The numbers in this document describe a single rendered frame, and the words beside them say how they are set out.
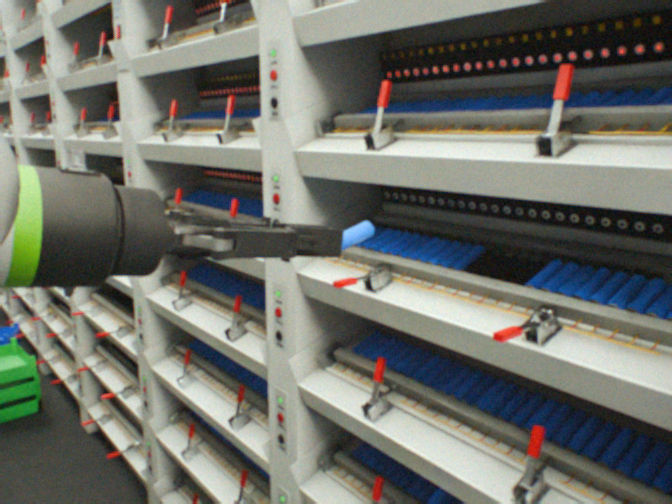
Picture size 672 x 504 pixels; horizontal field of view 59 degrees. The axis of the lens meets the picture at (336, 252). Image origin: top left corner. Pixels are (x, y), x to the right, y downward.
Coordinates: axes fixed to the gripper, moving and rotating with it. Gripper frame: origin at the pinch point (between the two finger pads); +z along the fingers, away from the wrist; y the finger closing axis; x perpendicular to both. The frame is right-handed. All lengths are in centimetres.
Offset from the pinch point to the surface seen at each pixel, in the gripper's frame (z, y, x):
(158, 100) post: 22, 101, -22
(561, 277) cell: 29.8, -11.6, 1.6
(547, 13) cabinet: 34.6, -0.6, -32.0
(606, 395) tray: 22.3, -22.8, 11.4
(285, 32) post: 14.7, 32.1, -28.5
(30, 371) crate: 18, 201, 83
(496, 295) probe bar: 24.9, -6.4, 4.9
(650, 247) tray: 35.9, -18.6, -3.3
